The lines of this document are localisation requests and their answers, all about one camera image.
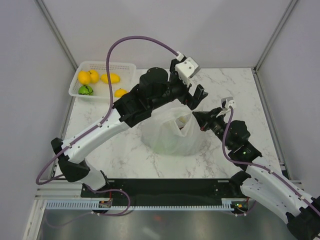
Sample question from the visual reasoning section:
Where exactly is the right aluminium frame post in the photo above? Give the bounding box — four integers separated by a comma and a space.
252, 0, 300, 75

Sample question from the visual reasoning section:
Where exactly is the yellow fake mango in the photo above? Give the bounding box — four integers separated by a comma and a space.
100, 73, 121, 84

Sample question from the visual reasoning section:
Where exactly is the white plastic fruit basket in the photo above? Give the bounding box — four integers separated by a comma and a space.
68, 61, 136, 101

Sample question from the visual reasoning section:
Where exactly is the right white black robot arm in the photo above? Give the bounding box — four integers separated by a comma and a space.
192, 107, 320, 240

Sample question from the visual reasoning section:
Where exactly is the white lemon-print plastic bag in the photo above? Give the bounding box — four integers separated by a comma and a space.
141, 107, 205, 156

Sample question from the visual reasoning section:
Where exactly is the green black-striped fake fruit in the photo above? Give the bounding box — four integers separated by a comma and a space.
78, 85, 94, 96

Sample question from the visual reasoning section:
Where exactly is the large yellow fake lemon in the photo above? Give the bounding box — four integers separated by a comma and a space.
77, 71, 91, 85

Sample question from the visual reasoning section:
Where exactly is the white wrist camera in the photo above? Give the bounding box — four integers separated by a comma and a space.
216, 96, 236, 117
174, 51, 201, 87

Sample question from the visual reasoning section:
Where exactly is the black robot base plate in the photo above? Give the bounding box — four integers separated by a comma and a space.
79, 177, 261, 207

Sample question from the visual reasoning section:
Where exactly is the white slotted cable duct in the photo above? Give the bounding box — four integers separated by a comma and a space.
45, 200, 236, 212

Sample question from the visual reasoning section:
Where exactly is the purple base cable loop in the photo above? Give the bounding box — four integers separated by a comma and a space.
93, 184, 136, 217

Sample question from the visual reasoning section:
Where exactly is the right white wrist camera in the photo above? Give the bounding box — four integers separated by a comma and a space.
216, 96, 236, 117

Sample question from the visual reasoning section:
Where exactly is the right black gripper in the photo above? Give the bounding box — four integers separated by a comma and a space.
193, 107, 233, 150

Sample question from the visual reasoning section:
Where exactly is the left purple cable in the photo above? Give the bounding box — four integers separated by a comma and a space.
35, 35, 182, 186

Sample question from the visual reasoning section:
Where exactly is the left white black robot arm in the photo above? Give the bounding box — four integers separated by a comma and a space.
51, 57, 208, 197

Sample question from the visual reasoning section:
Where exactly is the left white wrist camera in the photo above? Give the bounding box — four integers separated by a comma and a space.
174, 51, 201, 87

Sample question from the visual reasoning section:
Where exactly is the small yellow fake lemon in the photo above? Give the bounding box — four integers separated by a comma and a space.
88, 69, 100, 84

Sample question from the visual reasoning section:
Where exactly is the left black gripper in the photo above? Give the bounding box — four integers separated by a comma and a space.
150, 60, 208, 112

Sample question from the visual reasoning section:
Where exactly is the left aluminium frame post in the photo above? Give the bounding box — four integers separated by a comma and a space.
34, 0, 78, 71

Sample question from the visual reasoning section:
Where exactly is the aluminium frame post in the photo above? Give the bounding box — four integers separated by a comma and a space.
252, 0, 300, 75
34, 0, 78, 71

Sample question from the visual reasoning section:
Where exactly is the small yellow fake citrus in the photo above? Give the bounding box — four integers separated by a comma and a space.
114, 88, 128, 98

